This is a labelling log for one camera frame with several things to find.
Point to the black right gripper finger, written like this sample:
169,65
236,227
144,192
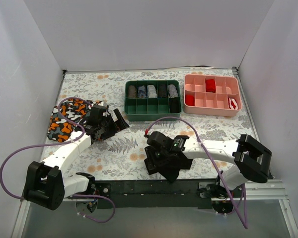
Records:
151,162
173,164

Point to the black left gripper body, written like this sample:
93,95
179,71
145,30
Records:
111,124

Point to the red rolled underwear lower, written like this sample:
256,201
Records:
190,100

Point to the blue striped rolled underwear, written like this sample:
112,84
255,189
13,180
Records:
142,91

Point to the orange camouflage underwear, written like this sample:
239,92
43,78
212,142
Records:
68,115

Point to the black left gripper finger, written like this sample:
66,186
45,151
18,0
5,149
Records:
120,122
109,129

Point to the red rolled underwear upper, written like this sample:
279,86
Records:
210,85

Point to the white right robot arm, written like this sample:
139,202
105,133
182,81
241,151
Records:
250,160

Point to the black rolled underwear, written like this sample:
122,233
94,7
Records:
174,106

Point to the black underwear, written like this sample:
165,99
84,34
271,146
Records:
174,106
173,177

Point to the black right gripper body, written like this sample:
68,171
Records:
162,163

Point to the green divided organizer box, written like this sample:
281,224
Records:
149,109

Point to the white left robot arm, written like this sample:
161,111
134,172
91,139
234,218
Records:
46,184

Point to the grey white striped rolled underwear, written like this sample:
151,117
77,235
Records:
172,91

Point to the pink divided organizer box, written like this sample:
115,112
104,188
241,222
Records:
212,104

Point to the brown rolled underwear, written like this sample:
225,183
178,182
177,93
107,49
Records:
132,92

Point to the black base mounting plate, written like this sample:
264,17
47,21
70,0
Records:
156,193

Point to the red white rolled underwear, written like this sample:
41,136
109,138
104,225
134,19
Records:
232,103

